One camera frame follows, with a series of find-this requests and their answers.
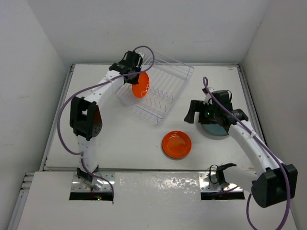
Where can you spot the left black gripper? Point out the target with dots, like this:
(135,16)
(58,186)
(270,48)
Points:
(133,81)

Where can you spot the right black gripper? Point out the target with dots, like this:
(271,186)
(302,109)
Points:
(195,106)

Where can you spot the orange plastic plate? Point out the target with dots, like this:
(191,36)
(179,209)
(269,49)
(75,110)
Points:
(140,90)
(176,145)

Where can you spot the dark teal ceramic plate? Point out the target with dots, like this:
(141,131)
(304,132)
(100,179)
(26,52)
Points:
(214,129)

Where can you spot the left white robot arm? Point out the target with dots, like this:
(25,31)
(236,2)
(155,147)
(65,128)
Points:
(85,116)

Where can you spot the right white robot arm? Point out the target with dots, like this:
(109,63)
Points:
(274,181)

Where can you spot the white foam front panel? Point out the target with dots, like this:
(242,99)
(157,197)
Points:
(142,201)

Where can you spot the clear wire dish rack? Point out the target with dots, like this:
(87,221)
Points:
(167,79)

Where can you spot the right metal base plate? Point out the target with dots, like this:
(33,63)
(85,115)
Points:
(209,184)

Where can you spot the metal base plate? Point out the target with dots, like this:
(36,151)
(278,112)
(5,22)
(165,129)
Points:
(209,184)
(97,185)

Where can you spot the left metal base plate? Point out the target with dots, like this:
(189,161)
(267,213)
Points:
(97,185)

